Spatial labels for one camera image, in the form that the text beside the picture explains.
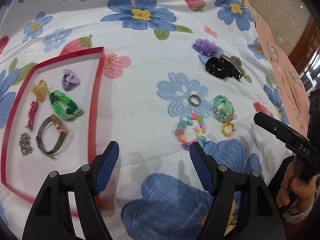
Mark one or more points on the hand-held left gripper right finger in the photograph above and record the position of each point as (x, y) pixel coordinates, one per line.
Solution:
(202, 170)

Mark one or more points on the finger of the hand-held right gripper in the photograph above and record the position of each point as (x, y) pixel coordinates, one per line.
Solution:
(272, 127)

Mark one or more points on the silver claw hair clip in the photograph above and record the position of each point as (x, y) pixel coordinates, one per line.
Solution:
(236, 61)

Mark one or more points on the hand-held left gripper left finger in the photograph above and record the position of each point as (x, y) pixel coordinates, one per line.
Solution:
(107, 170)

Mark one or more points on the purple scrunchie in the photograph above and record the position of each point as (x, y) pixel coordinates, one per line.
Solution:
(205, 47)

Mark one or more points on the red hair clip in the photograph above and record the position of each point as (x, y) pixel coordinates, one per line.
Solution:
(32, 115)

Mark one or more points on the red shallow box tray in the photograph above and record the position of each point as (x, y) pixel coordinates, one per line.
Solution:
(80, 142)

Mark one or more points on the metal wrist watch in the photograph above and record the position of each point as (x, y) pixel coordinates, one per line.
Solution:
(58, 125)

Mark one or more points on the black scrunchie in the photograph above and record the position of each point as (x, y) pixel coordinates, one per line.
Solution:
(217, 67)

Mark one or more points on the person's right forearm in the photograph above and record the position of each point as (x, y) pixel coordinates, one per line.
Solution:
(306, 213)

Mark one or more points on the green beaded scrunchie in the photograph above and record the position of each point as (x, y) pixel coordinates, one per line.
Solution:
(223, 107)

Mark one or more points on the pink printed sheet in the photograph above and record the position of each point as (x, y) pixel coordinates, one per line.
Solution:
(282, 67)

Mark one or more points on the person's right hand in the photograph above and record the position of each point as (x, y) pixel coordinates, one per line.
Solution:
(297, 192)

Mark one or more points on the yellow hair clip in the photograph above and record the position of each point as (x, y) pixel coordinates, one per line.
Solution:
(40, 90)

